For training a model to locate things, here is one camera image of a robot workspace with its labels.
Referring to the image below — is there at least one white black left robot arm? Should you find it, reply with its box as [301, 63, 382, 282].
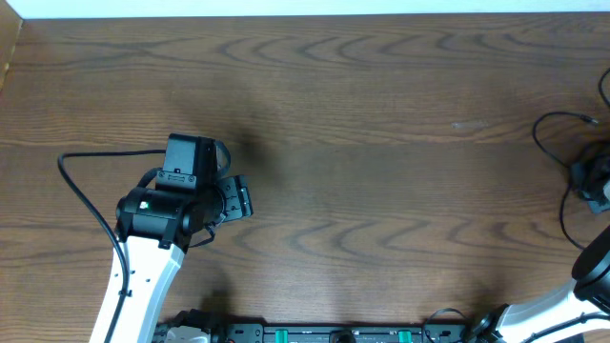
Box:
[90, 171, 253, 342]

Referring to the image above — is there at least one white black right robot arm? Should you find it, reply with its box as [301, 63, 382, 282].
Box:
[464, 230, 609, 343]

